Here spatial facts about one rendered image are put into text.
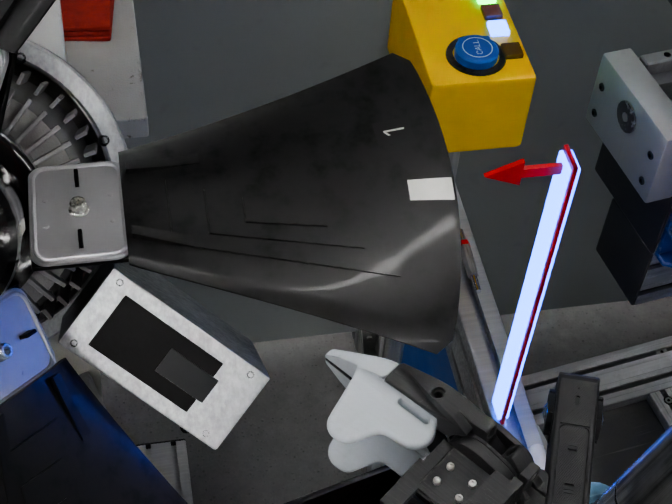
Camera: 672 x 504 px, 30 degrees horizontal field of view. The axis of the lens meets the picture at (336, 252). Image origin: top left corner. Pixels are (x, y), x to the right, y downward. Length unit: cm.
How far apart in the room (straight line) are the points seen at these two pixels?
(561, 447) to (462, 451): 6
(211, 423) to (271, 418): 118
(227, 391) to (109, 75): 56
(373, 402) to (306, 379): 147
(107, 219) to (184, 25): 84
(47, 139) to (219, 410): 25
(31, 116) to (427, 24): 41
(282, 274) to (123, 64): 67
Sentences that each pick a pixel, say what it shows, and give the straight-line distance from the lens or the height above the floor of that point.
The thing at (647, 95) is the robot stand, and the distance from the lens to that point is 129.
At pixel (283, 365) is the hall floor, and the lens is 223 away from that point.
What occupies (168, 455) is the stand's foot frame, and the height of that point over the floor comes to 8.
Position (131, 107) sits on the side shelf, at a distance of 141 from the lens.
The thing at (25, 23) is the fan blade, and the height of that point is 130.
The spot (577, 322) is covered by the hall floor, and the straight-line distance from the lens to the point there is 237.
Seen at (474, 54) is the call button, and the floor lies 108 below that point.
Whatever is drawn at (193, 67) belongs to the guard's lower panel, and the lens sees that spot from 172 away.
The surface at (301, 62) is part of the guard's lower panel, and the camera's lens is 174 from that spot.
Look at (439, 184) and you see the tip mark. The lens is 88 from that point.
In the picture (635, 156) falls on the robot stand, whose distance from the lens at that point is 131.
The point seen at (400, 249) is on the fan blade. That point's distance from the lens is 85.
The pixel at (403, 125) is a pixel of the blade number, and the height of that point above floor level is 120.
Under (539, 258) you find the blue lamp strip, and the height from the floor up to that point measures 108.
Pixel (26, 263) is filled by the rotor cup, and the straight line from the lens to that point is 91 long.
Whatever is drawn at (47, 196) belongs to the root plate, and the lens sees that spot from 88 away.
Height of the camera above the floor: 182
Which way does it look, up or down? 49 degrees down
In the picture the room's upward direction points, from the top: 5 degrees clockwise
